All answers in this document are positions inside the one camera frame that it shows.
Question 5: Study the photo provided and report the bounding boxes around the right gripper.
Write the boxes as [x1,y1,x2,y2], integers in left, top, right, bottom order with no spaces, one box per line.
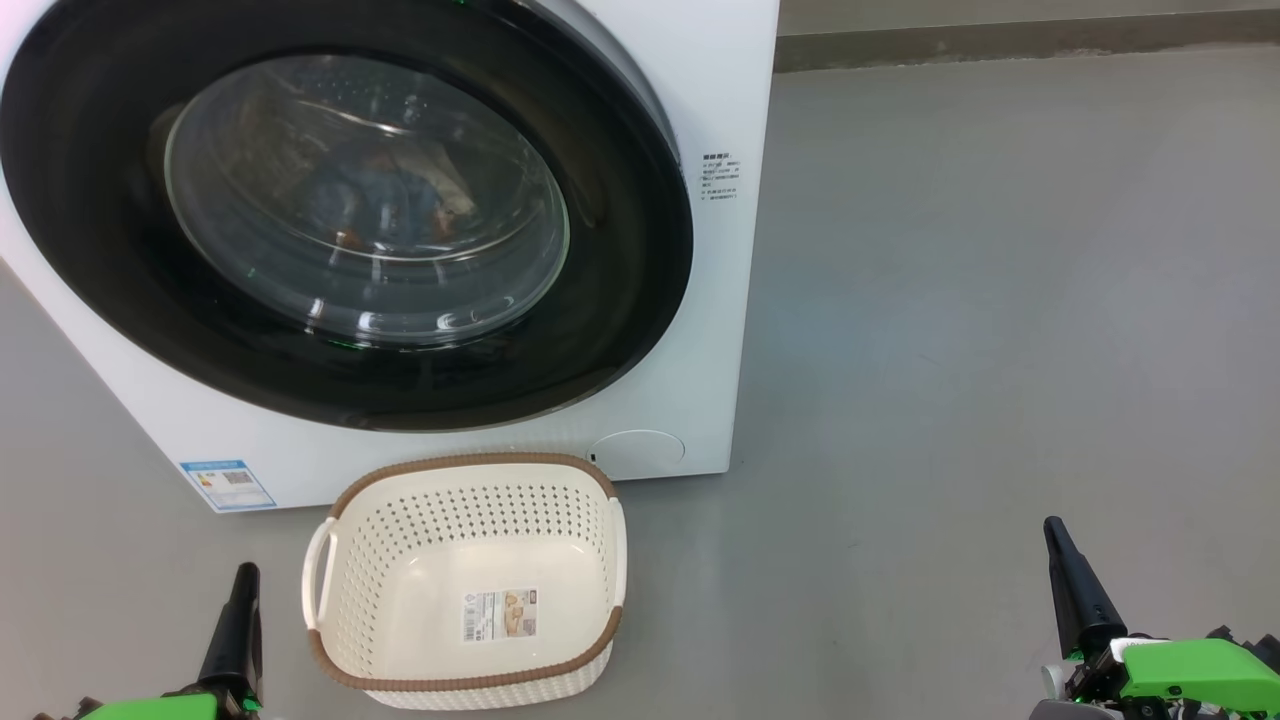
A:
[1030,517,1280,720]

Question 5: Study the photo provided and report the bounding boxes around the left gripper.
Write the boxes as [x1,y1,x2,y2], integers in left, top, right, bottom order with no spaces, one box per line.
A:
[35,563,263,720]

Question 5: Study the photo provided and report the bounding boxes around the black glass washing machine door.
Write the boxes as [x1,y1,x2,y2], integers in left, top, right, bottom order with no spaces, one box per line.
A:
[0,0,694,433]

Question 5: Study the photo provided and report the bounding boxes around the blue garment with cartoon print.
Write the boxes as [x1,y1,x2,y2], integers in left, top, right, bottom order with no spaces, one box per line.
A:
[300,150,446,251]

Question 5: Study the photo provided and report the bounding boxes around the cream cloth garment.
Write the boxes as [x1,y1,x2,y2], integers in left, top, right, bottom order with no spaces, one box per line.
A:
[400,150,478,218]

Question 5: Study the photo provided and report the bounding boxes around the cream laundry basket brown rim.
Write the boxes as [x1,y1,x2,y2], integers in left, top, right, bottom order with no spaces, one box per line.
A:
[302,452,628,711]

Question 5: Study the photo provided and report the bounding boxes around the basket product label sticker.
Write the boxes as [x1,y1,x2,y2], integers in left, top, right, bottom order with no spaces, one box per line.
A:
[461,588,539,643]

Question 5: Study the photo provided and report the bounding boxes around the white front-load washing machine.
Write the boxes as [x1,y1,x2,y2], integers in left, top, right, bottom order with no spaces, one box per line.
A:
[0,0,781,513]

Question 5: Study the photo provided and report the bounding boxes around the blue energy label sticker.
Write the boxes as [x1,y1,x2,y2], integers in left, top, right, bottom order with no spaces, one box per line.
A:
[180,459,278,513]

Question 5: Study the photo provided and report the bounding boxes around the round drain filter cover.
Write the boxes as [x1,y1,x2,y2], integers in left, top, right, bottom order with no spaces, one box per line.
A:
[587,430,687,479]

